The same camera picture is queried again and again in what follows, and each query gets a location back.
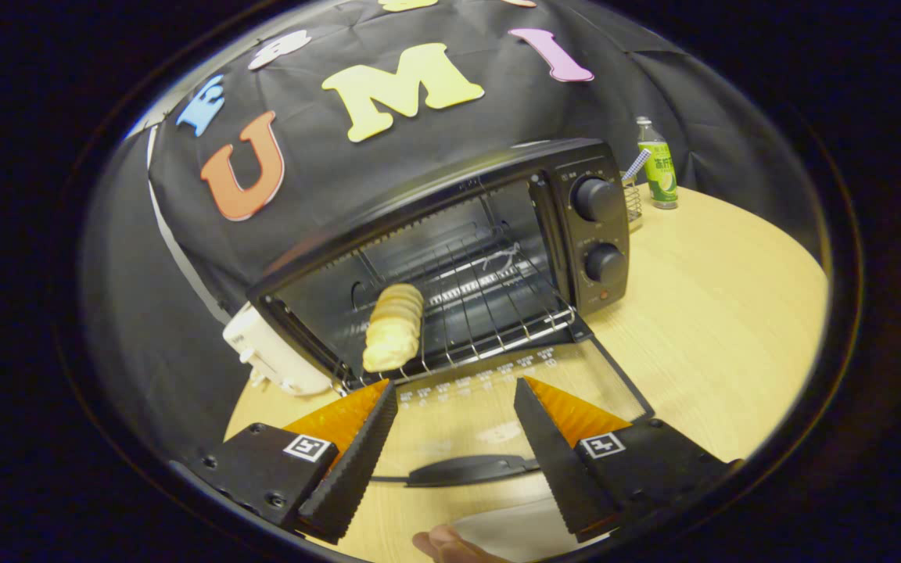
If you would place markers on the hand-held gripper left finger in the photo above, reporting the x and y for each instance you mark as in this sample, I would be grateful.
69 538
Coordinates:
357 469

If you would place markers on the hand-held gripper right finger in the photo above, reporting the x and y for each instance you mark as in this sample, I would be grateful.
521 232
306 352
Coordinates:
552 461

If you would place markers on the yellow bread roll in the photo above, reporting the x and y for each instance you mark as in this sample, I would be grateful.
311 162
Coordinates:
393 328

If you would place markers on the black toaster oven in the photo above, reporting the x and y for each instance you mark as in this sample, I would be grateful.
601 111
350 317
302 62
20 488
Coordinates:
607 227

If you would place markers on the white pop-up toaster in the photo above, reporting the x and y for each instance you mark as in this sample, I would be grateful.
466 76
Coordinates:
271 360

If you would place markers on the white rectangular plate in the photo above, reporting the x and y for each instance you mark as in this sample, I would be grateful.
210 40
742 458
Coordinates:
513 532

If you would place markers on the striped straw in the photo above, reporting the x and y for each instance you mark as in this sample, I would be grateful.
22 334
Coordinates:
637 166

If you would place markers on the green label drink bottle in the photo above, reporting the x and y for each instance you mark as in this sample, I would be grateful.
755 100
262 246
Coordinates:
660 172

